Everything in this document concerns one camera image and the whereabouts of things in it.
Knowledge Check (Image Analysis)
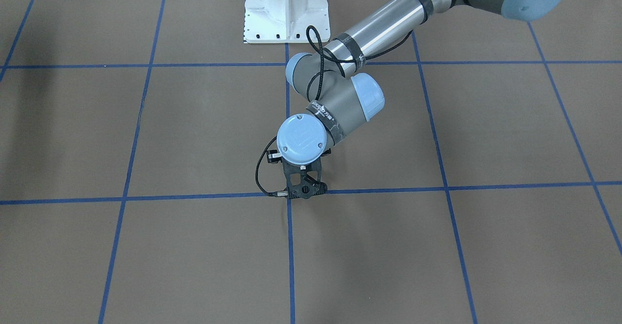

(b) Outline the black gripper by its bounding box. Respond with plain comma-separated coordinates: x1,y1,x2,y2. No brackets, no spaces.
265,150,333,163

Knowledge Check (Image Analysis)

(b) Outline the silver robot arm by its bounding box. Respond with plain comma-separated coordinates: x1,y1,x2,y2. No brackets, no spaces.
262,0,561,169

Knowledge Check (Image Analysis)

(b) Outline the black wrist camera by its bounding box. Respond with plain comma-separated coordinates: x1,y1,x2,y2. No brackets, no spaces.
279,158,328,200

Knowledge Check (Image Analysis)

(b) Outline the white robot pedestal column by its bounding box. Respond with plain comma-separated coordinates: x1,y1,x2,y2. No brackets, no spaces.
243,0,331,44

